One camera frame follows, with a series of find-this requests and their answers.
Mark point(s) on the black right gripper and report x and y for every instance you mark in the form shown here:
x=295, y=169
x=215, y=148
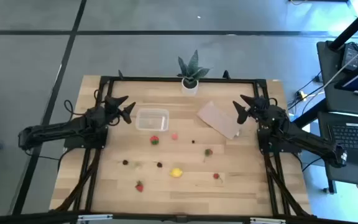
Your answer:
x=264, y=110

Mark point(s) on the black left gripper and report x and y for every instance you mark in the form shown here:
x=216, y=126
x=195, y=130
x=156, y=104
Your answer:
x=106, y=115

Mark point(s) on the pink ball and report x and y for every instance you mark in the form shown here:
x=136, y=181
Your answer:
x=154, y=140

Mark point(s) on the small pale green produce piece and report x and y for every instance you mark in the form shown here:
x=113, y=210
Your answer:
x=137, y=164

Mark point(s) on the red strawberry with leafy stem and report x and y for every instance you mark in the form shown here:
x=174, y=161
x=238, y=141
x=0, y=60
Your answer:
x=208, y=152

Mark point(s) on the pink raspberry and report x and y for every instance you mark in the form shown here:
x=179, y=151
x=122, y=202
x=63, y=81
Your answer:
x=174, y=136

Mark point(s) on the small red strawberry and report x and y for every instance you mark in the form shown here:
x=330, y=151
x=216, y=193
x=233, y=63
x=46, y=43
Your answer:
x=216, y=176

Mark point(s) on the red strawberry with green top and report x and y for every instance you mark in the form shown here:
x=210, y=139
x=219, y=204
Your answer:
x=139, y=187

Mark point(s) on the yellow lemon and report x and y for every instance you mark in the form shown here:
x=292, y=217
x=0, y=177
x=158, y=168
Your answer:
x=176, y=172

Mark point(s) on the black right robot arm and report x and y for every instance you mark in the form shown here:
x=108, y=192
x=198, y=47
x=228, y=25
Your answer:
x=309, y=140

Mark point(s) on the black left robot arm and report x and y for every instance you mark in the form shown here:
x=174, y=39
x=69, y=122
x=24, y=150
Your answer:
x=57, y=127

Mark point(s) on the clear plastic tupperware container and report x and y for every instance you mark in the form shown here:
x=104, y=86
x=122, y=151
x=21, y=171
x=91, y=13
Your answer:
x=152, y=119

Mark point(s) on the white plant pot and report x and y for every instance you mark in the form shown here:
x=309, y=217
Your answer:
x=190, y=91

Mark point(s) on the black floor bar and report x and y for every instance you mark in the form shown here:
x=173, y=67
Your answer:
x=309, y=115

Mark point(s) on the green snake plant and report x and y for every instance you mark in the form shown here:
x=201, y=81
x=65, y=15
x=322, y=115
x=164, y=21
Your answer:
x=193, y=67

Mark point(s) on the black desk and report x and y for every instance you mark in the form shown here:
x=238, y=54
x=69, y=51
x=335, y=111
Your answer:
x=337, y=174
x=331, y=99

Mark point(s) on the black laptop keyboard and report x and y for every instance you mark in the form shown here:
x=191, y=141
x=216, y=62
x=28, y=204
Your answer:
x=353, y=137

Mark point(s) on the black power adapter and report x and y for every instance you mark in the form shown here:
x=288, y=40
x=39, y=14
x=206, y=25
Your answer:
x=351, y=56

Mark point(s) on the black frame clamp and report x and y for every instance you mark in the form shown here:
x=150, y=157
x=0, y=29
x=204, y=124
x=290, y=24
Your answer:
x=120, y=74
x=226, y=74

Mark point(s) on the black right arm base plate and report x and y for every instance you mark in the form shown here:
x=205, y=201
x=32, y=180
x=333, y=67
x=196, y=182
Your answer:
x=263, y=147

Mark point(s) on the black aluminium table frame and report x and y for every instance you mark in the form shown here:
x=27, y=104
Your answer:
x=166, y=79

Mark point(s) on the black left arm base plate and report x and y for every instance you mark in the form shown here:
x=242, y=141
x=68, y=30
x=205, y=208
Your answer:
x=73, y=143

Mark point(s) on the silver frame bracket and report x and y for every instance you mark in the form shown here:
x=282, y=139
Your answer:
x=95, y=217
x=267, y=221

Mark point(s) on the black diagonal post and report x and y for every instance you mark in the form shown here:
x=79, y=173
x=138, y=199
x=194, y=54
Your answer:
x=353, y=26

